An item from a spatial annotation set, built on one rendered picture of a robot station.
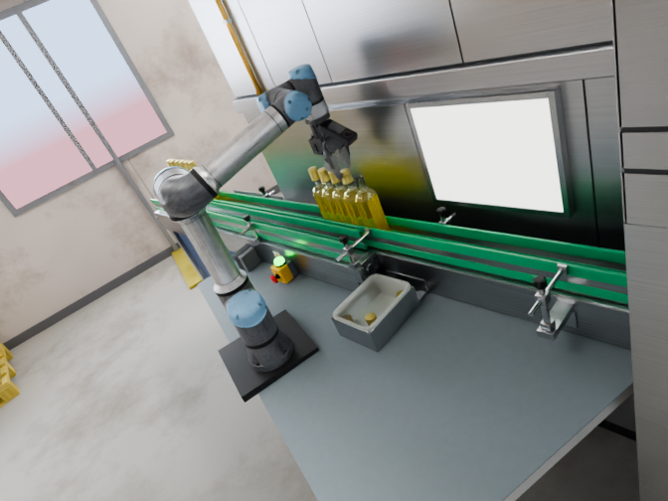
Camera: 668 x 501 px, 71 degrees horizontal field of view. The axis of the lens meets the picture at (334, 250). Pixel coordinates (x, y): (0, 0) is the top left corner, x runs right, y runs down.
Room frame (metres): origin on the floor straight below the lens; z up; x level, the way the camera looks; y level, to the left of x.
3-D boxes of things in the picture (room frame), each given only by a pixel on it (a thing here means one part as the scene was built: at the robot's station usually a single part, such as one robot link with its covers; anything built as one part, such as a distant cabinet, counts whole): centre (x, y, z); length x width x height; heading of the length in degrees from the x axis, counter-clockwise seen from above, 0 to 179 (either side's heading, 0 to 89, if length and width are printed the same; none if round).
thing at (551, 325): (0.78, -0.40, 0.90); 0.17 x 0.05 x 0.23; 122
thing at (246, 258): (1.88, 0.37, 0.79); 0.08 x 0.08 x 0.08; 32
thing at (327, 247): (2.08, 0.42, 0.93); 1.75 x 0.01 x 0.08; 32
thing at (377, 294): (1.17, -0.04, 0.80); 0.22 x 0.17 x 0.09; 122
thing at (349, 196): (1.43, -0.14, 0.99); 0.06 x 0.06 x 0.21; 32
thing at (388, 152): (1.34, -0.36, 1.15); 0.90 x 0.03 x 0.34; 32
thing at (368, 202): (1.38, -0.17, 0.99); 0.06 x 0.06 x 0.21; 33
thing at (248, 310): (1.22, 0.32, 0.94); 0.13 x 0.12 x 0.14; 15
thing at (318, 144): (1.46, -0.12, 1.29); 0.09 x 0.08 x 0.12; 32
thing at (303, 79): (1.45, -0.12, 1.45); 0.09 x 0.08 x 0.11; 105
